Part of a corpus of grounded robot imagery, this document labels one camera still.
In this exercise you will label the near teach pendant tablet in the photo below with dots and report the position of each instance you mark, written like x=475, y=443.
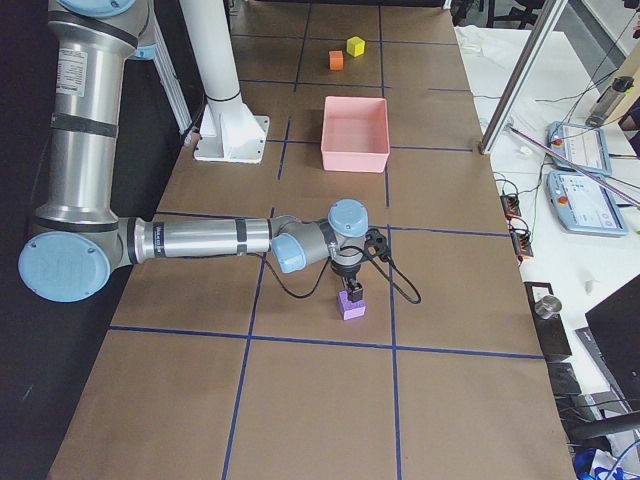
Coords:
x=584, y=207

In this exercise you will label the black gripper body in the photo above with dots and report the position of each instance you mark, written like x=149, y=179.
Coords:
x=345, y=274

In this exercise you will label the purple foam block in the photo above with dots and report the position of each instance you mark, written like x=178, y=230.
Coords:
x=350, y=309

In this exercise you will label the white pillar with base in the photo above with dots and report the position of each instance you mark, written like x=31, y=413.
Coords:
x=229, y=131

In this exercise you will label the black monitor corner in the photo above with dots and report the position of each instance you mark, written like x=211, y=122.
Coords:
x=614, y=325

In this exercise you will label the far orange connector block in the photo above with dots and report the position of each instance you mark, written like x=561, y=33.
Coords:
x=510, y=206

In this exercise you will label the far teach pendant tablet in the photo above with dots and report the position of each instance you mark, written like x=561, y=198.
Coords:
x=581, y=145

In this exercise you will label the pink plastic bin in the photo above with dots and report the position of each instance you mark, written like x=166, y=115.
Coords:
x=355, y=134

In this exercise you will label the near orange connector block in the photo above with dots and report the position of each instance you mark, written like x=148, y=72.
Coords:
x=521, y=242

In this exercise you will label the yellow foam block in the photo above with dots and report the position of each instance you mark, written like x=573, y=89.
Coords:
x=355, y=46

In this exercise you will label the black box under cup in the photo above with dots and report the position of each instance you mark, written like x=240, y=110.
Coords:
x=551, y=333

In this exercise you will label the small metal cup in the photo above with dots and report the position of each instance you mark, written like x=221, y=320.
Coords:
x=547, y=307

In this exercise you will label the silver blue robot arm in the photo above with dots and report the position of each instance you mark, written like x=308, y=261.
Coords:
x=77, y=241

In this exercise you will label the grey water bottle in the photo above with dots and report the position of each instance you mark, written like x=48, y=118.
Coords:
x=609, y=100

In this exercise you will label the orange foam block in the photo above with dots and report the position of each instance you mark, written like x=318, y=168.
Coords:
x=335, y=60

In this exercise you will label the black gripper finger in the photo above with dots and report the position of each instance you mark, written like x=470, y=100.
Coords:
x=354, y=291

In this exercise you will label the teach pendant tablet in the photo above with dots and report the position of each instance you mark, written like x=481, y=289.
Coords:
x=581, y=145
x=584, y=207

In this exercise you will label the orange connector block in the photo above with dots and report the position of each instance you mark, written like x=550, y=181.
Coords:
x=521, y=242
x=510, y=206

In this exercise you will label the aluminium frame post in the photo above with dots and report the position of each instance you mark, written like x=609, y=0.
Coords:
x=544, y=26

